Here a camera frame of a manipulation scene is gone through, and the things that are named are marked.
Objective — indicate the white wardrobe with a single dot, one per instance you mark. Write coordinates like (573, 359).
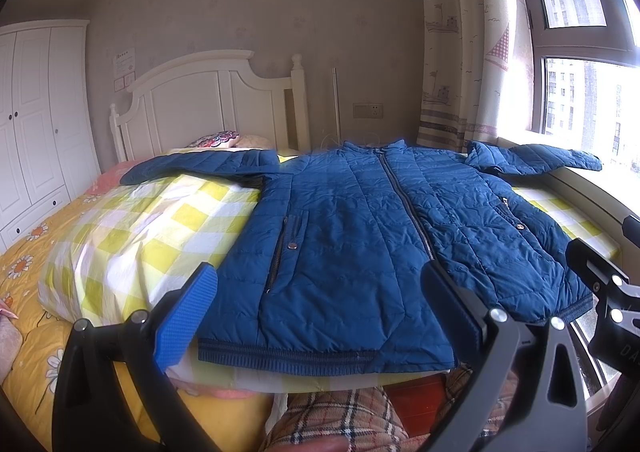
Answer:
(48, 156)

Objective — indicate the window frame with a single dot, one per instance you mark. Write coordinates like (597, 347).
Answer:
(597, 31)

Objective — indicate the plaid trousers leg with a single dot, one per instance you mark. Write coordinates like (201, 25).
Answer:
(366, 420)

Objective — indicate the colourful floral pillow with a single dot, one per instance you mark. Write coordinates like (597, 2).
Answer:
(219, 140)

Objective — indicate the yellow checked bed cover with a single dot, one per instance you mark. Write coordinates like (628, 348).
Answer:
(139, 242)

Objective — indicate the patterned beige curtain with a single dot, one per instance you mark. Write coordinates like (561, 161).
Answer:
(478, 72)

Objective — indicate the white wooden headboard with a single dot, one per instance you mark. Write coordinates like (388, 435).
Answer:
(206, 92)

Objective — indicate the thin white lamp pole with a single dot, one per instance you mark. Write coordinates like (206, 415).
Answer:
(337, 106)

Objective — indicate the paper notice on wall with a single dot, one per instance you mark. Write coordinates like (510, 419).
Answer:
(124, 63)

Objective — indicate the blue quilted puffer jacket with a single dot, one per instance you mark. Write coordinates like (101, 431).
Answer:
(325, 276)

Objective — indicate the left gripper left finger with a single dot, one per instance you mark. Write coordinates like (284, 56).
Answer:
(90, 411)

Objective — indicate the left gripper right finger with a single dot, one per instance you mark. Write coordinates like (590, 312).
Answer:
(525, 393)

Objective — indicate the beige pillow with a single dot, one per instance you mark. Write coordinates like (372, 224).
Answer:
(252, 141)

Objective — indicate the orange floral quilt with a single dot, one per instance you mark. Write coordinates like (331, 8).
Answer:
(30, 361)

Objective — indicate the wall power socket panel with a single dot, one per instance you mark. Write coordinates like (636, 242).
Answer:
(367, 111)

